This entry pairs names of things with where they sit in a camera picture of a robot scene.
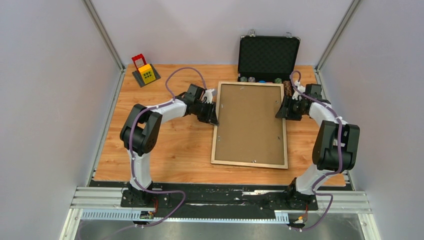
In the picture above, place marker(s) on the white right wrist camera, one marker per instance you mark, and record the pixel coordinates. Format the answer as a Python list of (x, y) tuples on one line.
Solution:
[(298, 90)]

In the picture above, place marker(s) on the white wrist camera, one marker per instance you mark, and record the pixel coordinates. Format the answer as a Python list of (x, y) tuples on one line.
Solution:
[(298, 90), (209, 95)]

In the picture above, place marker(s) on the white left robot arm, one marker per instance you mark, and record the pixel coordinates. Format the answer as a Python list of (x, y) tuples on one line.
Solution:
[(140, 132)]

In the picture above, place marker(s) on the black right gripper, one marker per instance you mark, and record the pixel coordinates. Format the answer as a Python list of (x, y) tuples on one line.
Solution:
[(285, 109)]

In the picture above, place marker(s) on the black poker chip case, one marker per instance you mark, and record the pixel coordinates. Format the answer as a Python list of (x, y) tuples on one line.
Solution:
[(269, 59)]

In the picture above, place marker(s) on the brown backing board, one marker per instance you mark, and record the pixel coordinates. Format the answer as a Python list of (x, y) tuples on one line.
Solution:
[(250, 124)]

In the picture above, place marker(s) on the yellow red toy block house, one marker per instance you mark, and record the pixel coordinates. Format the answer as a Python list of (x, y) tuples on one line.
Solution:
[(145, 73)]

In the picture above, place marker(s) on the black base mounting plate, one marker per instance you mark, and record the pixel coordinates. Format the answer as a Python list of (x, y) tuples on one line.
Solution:
[(216, 201)]

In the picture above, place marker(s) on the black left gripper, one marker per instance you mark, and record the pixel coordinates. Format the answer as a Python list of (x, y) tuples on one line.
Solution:
[(211, 116)]

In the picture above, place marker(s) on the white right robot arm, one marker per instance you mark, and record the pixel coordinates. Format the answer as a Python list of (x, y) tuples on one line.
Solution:
[(335, 148)]

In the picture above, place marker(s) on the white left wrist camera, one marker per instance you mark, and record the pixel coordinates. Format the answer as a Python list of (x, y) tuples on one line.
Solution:
[(209, 95)]

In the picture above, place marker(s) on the aluminium front rail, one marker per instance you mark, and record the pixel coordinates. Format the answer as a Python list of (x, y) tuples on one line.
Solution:
[(102, 202)]

